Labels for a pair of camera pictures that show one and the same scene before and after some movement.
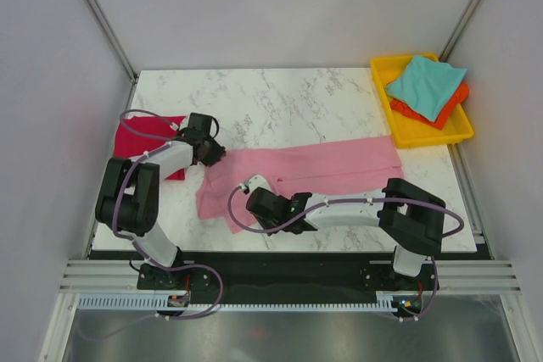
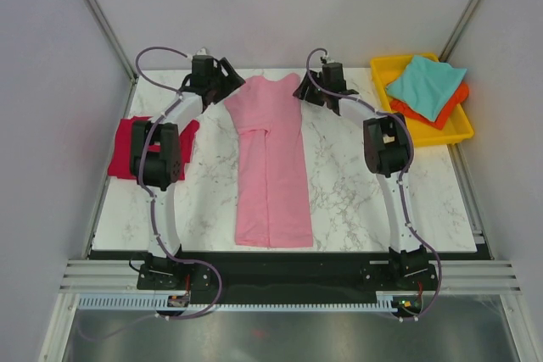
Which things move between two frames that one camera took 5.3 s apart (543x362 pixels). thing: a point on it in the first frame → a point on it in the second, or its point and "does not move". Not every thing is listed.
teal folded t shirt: (426, 85) does not move
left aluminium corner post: (103, 19) does not move
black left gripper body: (214, 151) → (224, 86)
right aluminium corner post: (470, 9) does not move
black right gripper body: (270, 223) → (312, 96)
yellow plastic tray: (406, 131) does not move
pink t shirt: (295, 168) → (273, 201)
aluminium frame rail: (453, 276) does not move
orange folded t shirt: (461, 96) does not move
